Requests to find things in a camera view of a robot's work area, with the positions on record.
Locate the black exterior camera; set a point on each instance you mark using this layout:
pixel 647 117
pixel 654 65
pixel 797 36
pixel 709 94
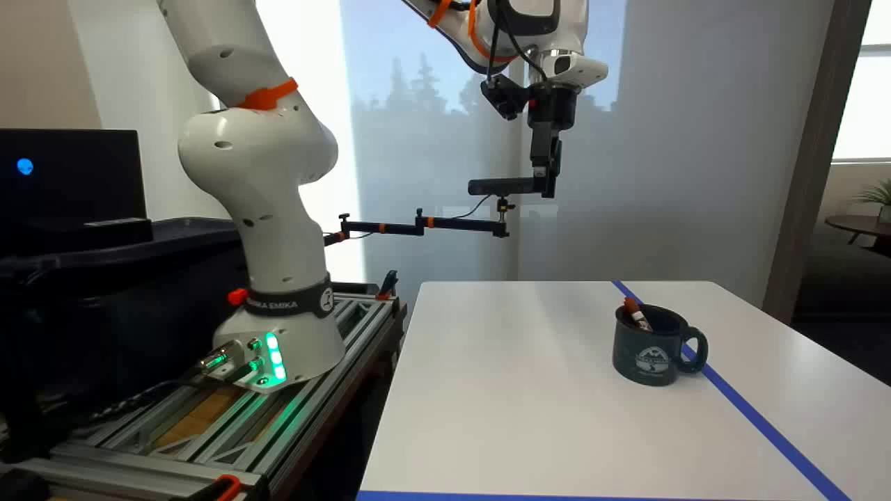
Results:
pixel 503 186

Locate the round dark side table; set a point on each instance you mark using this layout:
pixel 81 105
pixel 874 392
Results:
pixel 858 226

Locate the green potted plant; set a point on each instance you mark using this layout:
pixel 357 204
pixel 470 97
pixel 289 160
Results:
pixel 881 194

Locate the black storage bin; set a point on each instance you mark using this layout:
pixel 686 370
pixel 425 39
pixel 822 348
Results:
pixel 114 306

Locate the black articulated camera mount arm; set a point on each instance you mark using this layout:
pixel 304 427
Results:
pixel 436 222

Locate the long blue tape line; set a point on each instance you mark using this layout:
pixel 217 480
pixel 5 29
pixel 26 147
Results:
pixel 762 420

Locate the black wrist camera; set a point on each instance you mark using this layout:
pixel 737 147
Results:
pixel 505 94

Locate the red and white marker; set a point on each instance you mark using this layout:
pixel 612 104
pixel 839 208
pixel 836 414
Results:
pixel 637 314

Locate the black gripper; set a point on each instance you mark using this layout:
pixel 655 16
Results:
pixel 553 108

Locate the dark blue enamel mug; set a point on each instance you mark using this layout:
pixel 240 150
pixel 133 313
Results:
pixel 645 350

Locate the black computer monitor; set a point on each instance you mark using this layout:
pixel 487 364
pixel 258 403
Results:
pixel 75 175

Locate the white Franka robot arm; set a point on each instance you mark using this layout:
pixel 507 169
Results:
pixel 269 231

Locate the blue tape along table edge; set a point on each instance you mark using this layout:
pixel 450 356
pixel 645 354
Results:
pixel 559 496

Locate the aluminium extrusion robot stand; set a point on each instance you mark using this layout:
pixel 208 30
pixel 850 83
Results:
pixel 205 434

